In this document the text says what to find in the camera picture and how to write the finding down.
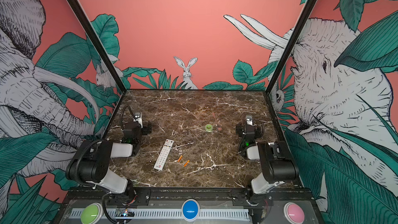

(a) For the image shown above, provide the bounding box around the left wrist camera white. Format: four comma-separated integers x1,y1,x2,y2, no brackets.
134,112,143,129

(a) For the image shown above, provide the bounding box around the small circuit board with leds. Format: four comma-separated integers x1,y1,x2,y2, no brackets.
115,208,135,219

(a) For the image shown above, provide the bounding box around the blue push button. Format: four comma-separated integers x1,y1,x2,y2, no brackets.
181,199,201,222

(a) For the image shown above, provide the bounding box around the pink push button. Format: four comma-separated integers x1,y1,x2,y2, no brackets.
284,202,305,224

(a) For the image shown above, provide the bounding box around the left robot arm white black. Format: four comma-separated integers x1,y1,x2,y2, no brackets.
65,105,152,198

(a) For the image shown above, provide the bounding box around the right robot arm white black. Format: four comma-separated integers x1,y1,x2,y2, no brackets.
235,120,299,206

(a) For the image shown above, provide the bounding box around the white remote control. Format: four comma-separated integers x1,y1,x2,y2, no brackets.
153,139,174,171

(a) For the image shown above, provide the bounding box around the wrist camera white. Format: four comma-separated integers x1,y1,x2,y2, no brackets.
246,115,254,126
134,112,143,129

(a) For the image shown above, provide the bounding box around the green push button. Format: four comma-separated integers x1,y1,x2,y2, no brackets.
80,203,104,224

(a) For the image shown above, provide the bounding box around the black front mounting rail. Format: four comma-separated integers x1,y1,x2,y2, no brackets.
62,187,315,207

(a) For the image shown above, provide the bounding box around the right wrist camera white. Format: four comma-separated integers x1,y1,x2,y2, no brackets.
246,115,254,126

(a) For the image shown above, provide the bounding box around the white slotted cable duct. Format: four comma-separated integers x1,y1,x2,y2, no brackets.
68,208,251,221

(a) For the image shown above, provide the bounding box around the green tape roll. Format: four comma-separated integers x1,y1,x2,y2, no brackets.
205,124,213,132

